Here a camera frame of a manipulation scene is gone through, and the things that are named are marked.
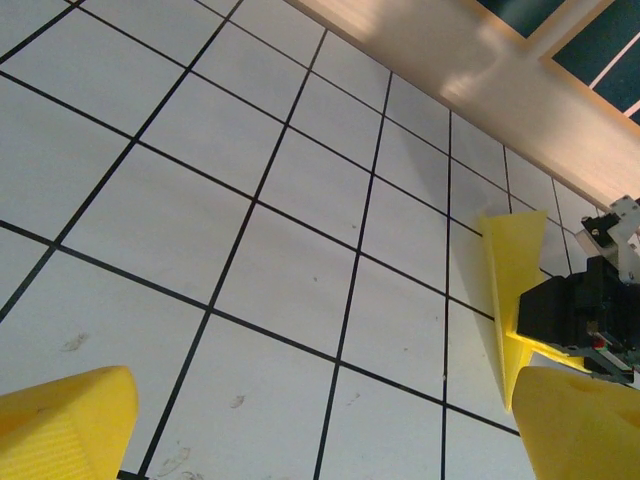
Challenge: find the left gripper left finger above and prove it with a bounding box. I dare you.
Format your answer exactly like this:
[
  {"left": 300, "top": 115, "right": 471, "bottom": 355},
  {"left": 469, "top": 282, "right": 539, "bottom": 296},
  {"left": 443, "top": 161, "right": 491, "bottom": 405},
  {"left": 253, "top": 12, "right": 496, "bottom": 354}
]
[{"left": 0, "top": 365, "right": 140, "bottom": 480}]

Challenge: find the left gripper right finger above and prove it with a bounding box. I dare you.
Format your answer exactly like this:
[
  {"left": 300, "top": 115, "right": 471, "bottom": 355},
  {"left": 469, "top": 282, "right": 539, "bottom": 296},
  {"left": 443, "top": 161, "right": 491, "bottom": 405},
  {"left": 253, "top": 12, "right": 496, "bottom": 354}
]
[{"left": 512, "top": 366, "right": 640, "bottom": 480}]

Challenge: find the yellow paper sheet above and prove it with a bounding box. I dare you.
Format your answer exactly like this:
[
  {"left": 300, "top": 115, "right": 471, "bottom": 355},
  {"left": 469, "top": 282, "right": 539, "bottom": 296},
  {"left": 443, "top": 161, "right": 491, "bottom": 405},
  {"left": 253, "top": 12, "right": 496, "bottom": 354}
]
[{"left": 478, "top": 210, "right": 589, "bottom": 414}]

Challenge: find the white grid mat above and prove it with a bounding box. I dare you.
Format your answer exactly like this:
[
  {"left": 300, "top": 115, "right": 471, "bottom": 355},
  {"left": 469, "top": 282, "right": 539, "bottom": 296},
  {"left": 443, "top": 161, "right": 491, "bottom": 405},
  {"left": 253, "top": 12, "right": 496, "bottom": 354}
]
[{"left": 0, "top": 0, "right": 640, "bottom": 480}]

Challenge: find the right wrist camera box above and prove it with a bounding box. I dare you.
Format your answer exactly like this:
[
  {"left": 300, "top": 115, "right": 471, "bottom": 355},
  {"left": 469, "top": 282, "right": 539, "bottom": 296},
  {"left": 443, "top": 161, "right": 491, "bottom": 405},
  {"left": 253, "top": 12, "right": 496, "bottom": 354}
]
[{"left": 574, "top": 195, "right": 640, "bottom": 284}]

